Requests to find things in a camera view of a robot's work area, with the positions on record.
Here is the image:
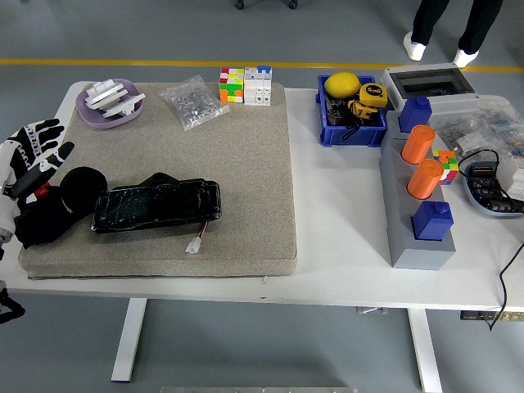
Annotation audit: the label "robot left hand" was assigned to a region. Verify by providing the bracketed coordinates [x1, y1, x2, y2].
[0, 118, 76, 243]

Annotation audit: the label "black display panel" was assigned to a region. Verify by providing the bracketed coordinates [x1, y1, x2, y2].
[89, 171, 224, 234]

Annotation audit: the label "purple tray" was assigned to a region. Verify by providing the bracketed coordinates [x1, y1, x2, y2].
[75, 78, 144, 130]

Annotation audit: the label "stacked white plastic plates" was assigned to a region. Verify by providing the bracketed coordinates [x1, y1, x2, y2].
[84, 79, 126, 111]

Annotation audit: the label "clear bag of screws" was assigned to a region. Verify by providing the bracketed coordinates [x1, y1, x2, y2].
[157, 74, 230, 132]

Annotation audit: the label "grey-brown mat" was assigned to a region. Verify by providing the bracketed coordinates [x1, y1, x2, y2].
[18, 81, 299, 281]

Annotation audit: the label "large multicoloured puzzle cube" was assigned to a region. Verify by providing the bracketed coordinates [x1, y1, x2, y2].
[219, 67, 246, 103]

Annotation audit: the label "white table leg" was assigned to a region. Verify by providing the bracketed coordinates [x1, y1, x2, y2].
[111, 297, 147, 383]
[407, 307, 443, 393]

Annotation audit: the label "white and blue block cube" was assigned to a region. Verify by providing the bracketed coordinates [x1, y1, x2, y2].
[243, 64, 273, 107]

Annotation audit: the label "yellow ball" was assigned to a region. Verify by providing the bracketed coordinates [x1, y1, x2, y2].
[324, 71, 362, 98]

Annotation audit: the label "blue plastic bin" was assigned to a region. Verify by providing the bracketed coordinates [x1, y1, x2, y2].
[314, 74, 389, 148]

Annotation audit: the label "yellow and black tool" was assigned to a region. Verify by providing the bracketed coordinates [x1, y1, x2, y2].
[346, 99, 377, 122]

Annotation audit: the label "yellow round tape measure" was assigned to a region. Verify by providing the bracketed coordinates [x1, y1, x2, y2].
[359, 82, 388, 110]

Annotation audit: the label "blue square block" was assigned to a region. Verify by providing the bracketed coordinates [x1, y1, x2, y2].
[411, 200, 454, 242]
[399, 96, 432, 134]

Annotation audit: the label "orange cylinder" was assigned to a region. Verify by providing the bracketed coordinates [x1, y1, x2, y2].
[406, 158, 443, 201]
[400, 124, 436, 165]

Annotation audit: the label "grey block holder base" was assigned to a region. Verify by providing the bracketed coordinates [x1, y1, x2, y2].
[378, 110, 457, 271]

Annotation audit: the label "small multicoloured puzzle cube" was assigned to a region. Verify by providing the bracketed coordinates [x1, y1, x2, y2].
[431, 149, 458, 186]

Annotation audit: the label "person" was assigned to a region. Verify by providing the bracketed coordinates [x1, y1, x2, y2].
[403, 0, 504, 69]

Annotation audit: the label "clear bag of small parts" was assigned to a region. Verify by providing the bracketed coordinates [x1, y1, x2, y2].
[474, 96, 524, 161]
[429, 114, 492, 153]

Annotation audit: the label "blue-grey tray of electronics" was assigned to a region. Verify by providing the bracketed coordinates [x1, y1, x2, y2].
[462, 160, 524, 219]

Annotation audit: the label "black power strip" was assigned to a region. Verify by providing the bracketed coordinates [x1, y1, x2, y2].
[459, 310, 524, 323]

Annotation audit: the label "translucent white plastic box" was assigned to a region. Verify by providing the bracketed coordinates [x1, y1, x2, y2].
[495, 157, 524, 201]

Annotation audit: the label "white plastic bracket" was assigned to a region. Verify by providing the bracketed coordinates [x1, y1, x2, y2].
[102, 93, 147, 120]

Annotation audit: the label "white connector with red wire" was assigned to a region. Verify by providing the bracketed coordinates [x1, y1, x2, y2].
[184, 220, 210, 254]

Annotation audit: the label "black strap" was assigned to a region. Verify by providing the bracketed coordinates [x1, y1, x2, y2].
[342, 121, 362, 142]

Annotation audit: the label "grey electrical enclosure box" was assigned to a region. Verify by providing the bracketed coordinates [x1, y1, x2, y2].
[379, 62, 480, 120]

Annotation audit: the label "thin black cable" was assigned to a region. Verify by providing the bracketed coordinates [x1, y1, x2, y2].
[457, 148, 501, 178]

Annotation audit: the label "black power cord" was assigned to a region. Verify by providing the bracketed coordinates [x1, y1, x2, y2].
[488, 241, 524, 332]

